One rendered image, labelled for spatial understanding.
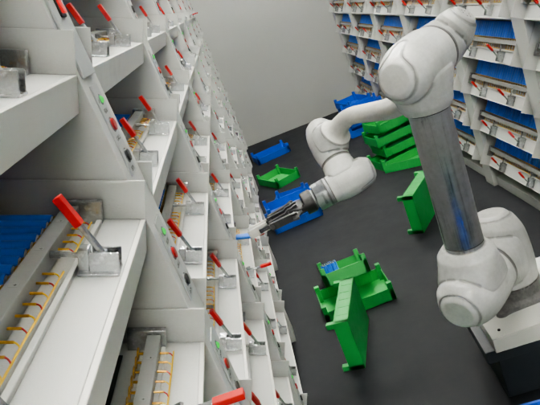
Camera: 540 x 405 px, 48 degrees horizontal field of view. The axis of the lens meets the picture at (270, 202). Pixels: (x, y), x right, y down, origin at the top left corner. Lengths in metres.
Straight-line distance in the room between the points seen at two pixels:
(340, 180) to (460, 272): 0.50
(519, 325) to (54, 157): 1.36
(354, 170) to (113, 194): 1.21
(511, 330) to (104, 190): 1.29
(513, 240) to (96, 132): 1.27
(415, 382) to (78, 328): 1.66
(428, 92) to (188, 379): 0.89
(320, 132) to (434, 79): 0.62
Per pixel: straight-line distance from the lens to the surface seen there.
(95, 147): 0.76
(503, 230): 1.76
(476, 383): 2.04
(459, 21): 1.54
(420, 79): 1.37
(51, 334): 0.53
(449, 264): 1.60
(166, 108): 1.45
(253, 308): 1.61
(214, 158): 2.19
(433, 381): 2.08
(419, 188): 2.98
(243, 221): 2.26
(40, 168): 0.78
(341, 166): 1.90
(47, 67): 0.75
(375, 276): 2.69
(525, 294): 1.85
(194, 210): 1.33
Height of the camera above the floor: 1.30
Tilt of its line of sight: 18 degrees down
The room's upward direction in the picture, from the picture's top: 22 degrees counter-clockwise
